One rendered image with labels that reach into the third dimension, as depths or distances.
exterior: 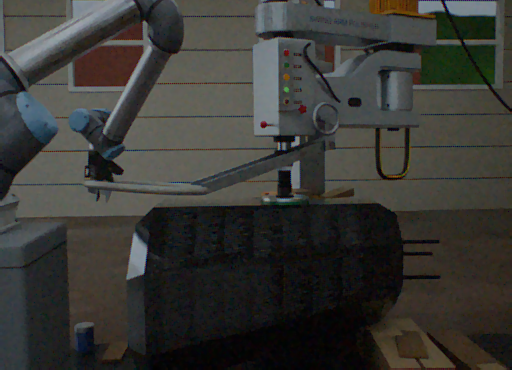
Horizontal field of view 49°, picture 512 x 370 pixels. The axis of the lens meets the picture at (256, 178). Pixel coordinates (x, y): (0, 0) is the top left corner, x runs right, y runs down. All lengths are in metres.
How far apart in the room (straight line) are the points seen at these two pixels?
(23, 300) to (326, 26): 1.71
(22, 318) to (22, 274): 0.11
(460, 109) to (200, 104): 4.03
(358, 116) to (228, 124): 6.05
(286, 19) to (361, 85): 0.49
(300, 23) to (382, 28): 0.47
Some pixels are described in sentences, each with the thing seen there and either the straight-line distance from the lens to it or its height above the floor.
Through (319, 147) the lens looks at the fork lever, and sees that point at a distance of 2.59.
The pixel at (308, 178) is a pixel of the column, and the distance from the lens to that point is 3.30.
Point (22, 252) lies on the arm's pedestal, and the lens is 1.55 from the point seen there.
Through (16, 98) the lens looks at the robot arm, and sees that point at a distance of 1.70.
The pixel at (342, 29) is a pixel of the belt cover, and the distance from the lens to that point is 2.66.
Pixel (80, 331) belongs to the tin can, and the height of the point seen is 0.13.
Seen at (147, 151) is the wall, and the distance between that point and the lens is 8.72.
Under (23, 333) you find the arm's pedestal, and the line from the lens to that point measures 1.60.
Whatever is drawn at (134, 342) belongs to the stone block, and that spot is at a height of 0.29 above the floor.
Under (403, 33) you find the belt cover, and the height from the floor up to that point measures 1.61.
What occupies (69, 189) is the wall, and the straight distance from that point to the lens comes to 8.98.
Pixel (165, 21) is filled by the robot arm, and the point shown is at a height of 1.49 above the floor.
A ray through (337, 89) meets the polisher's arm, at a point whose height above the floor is 1.33.
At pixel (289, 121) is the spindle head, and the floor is 1.19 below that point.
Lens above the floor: 1.10
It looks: 4 degrees down
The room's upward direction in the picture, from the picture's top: 1 degrees counter-clockwise
